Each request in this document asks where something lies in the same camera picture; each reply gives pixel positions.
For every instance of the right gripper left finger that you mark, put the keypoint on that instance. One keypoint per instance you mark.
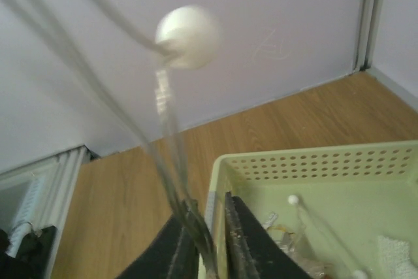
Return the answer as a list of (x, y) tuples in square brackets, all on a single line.
[(172, 254)]

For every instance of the pale green perforated basket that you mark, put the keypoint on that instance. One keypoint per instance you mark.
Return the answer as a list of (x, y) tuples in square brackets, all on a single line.
[(352, 207)]

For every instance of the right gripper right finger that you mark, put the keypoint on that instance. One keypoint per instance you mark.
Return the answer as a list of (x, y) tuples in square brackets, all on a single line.
[(251, 253)]

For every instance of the grey slotted cable duct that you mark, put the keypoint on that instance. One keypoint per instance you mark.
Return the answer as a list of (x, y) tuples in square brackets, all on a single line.
[(25, 198)]

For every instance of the white ball string lights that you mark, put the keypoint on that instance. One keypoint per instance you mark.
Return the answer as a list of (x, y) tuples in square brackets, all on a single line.
[(113, 74)]

